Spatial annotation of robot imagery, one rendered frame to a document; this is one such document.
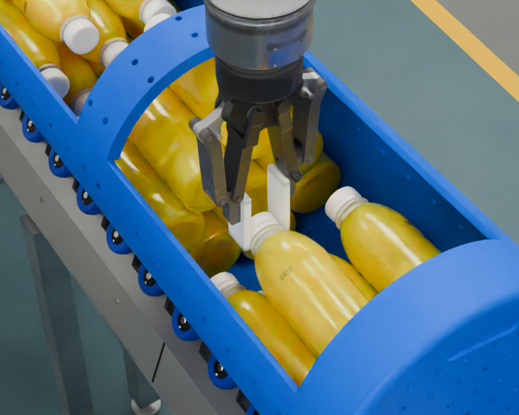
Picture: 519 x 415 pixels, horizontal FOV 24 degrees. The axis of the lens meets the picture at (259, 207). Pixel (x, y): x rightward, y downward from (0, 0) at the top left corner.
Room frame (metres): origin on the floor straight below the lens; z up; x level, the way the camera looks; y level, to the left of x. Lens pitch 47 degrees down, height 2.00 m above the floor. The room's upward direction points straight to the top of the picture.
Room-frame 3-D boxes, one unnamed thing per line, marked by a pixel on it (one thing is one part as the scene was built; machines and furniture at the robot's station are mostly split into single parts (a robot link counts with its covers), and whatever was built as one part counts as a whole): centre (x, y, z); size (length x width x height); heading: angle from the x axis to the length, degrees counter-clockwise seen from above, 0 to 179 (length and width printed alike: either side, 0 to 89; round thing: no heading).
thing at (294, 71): (0.79, 0.00, 1.31); 0.08 x 0.07 x 0.09; 123
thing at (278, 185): (0.80, -0.02, 1.16); 0.03 x 0.01 x 0.07; 33
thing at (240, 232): (0.78, 0.02, 1.16); 0.03 x 0.01 x 0.07; 33
